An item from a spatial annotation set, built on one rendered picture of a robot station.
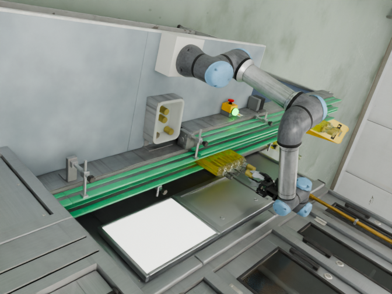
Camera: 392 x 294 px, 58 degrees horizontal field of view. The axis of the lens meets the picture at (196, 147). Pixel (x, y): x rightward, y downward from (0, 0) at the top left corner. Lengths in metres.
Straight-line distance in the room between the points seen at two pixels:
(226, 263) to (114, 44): 1.03
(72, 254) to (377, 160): 7.23
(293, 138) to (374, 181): 6.64
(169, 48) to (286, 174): 0.75
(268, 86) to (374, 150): 6.37
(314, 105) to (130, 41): 0.81
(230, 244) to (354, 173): 6.60
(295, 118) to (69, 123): 0.91
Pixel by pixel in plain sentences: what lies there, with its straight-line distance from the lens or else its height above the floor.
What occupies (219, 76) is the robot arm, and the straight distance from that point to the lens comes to 1.53.
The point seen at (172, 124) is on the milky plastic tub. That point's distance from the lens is 1.85.
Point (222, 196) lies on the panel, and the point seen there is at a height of 1.13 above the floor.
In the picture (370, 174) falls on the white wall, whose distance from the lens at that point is 7.97.
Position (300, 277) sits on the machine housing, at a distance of 1.66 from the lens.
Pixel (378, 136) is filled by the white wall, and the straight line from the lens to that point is 7.73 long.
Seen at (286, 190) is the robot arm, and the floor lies 1.49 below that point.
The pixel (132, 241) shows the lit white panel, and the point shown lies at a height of 1.13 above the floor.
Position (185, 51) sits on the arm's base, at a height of 0.88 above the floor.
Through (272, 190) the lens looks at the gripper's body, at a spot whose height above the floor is 1.35.
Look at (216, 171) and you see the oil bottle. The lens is 1.85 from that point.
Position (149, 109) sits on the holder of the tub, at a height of 0.77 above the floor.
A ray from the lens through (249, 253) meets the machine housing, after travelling 1.67.
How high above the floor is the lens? 1.99
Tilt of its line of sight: 35 degrees down
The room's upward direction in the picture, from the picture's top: 121 degrees clockwise
